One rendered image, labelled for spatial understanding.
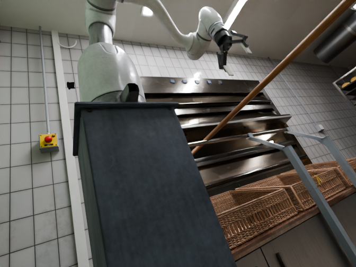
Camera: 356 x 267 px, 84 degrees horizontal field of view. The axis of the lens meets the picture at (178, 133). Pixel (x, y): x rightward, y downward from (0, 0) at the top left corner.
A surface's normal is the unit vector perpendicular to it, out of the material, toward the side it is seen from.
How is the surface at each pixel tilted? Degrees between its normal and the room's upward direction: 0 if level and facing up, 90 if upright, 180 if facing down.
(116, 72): 92
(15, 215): 90
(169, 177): 90
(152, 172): 90
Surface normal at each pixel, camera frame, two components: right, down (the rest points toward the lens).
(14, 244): 0.37, -0.50
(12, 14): 0.33, 0.86
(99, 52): 0.02, -0.58
